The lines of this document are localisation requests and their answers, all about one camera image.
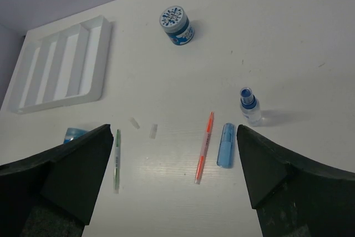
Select clear pen cap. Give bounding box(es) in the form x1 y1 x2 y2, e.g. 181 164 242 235
129 117 140 129

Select blue translucent eraser case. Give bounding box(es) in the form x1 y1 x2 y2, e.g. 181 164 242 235
216 123 235 169

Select orange highlighter pen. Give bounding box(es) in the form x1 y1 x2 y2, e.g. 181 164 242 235
195 112 214 184

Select white divided organizer tray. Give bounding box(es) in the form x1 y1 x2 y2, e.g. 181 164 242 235
7 16 112 114

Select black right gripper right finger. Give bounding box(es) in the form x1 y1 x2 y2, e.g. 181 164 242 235
236 125 354 236

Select green pen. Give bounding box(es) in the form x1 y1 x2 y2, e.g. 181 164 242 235
114 129 121 194

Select blue jar lying sideways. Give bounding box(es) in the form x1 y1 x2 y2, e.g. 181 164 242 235
63 128 88 144

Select clear bottle blue cap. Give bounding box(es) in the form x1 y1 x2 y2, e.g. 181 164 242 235
240 87 262 126

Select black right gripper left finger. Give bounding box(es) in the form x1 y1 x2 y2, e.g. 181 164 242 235
1 124 114 236

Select blue paint jar white lid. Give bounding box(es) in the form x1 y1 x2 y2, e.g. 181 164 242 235
159 6 195 46

